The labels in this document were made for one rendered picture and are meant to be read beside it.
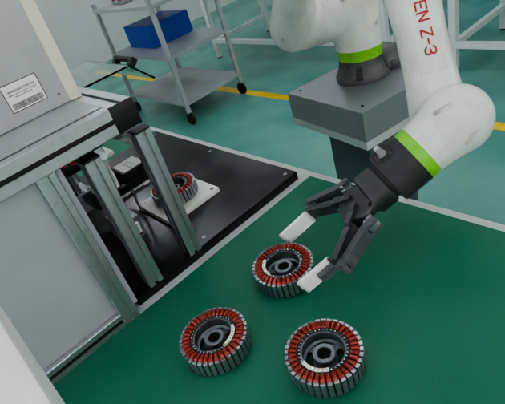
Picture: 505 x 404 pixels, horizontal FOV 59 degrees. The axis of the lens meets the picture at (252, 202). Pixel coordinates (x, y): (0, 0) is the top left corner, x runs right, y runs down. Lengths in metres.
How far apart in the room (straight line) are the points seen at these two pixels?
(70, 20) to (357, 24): 5.66
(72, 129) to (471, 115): 0.59
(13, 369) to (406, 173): 0.63
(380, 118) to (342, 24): 0.26
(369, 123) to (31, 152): 0.78
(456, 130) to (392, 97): 0.49
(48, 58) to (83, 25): 5.89
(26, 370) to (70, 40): 6.51
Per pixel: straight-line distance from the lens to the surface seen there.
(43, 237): 0.77
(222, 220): 0.99
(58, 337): 0.85
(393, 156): 0.74
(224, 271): 0.89
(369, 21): 1.28
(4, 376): 0.20
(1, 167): 0.71
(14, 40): 0.84
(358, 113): 1.15
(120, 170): 1.01
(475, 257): 0.83
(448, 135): 0.73
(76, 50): 6.69
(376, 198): 0.74
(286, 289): 0.78
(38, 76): 0.85
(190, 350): 0.73
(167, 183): 0.84
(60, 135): 0.72
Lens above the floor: 1.32
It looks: 33 degrees down
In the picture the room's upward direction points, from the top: 18 degrees counter-clockwise
